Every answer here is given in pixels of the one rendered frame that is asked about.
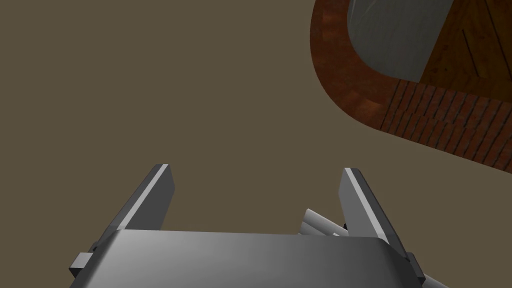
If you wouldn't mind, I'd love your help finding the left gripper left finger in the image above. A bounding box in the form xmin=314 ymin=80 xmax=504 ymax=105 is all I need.
xmin=104 ymin=163 xmax=176 ymax=237

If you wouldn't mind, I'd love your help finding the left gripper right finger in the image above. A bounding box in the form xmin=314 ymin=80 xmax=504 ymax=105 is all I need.
xmin=337 ymin=167 xmax=410 ymax=258

